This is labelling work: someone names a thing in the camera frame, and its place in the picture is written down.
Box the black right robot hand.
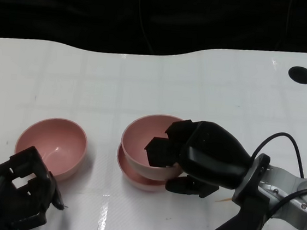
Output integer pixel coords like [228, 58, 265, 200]
[139, 114, 258, 204]

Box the pink plastic bowl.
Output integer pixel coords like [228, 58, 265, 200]
[114, 144, 186, 195]
[11, 114, 90, 184]
[116, 110, 191, 182]

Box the orange wooden sliver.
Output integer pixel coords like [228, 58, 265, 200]
[215, 196, 233, 205]

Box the black round table grommet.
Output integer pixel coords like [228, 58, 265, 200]
[287, 65, 307, 85]

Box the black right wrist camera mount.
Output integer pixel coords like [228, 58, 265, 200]
[206, 148, 276, 230]

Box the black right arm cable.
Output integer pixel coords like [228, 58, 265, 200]
[244, 129, 307, 228]

